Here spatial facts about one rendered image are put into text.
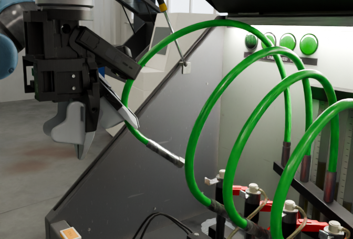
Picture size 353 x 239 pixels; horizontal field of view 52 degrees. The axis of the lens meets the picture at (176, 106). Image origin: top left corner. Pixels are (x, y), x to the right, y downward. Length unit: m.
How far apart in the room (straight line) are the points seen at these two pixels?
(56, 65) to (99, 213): 0.59
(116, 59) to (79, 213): 0.53
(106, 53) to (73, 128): 0.11
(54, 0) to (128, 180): 0.62
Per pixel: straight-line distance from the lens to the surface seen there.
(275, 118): 1.00
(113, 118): 0.72
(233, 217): 0.55
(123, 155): 0.97
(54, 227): 0.94
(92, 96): 0.50
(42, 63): 0.48
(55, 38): 0.51
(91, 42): 0.52
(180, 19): 3.63
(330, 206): 0.74
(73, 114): 0.52
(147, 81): 3.53
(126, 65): 0.55
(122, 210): 1.03
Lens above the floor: 1.41
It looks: 12 degrees down
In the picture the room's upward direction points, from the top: 1 degrees clockwise
